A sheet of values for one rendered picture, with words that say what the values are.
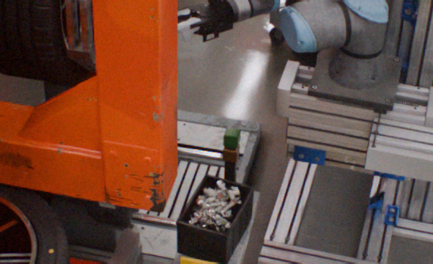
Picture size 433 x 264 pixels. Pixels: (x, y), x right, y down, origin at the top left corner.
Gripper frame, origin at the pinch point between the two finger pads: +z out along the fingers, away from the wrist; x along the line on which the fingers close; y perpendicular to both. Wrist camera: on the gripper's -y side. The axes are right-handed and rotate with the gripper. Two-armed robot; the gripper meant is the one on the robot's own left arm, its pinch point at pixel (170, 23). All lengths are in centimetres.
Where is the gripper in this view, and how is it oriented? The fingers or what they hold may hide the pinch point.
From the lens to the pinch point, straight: 261.1
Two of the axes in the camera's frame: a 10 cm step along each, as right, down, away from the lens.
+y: -0.3, 7.7, 6.3
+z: -8.4, 3.2, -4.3
